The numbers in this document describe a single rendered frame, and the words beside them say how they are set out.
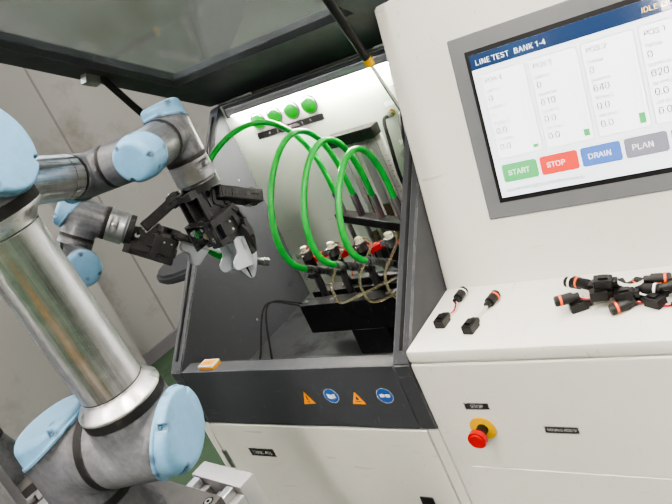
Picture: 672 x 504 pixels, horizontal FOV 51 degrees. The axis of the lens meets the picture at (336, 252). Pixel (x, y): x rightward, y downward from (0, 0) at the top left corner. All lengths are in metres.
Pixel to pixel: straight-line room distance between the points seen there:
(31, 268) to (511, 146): 0.87
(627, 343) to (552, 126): 0.41
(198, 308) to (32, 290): 0.99
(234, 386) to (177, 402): 0.74
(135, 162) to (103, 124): 3.41
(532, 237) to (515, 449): 0.40
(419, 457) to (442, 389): 0.22
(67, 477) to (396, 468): 0.77
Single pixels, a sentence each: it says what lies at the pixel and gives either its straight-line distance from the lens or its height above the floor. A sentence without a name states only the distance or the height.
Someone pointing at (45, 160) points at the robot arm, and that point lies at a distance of 1.16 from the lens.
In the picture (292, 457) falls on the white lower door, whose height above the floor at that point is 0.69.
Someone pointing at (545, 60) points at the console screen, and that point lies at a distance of 1.32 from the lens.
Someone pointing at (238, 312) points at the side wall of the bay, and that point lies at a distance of 1.93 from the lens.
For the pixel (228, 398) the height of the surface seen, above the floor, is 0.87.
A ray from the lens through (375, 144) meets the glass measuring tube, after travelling 1.74.
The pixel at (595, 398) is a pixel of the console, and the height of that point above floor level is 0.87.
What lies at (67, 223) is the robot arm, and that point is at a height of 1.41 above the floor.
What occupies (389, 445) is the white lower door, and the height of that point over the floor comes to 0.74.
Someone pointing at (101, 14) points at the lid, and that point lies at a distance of 1.51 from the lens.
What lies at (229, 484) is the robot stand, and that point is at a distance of 1.21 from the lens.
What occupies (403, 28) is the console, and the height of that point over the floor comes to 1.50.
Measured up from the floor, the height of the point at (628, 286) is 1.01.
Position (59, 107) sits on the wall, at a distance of 4.46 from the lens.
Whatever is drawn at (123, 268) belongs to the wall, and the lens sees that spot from 4.50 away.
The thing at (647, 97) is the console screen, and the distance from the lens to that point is 1.28.
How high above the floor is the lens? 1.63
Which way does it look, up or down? 20 degrees down
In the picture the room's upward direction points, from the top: 25 degrees counter-clockwise
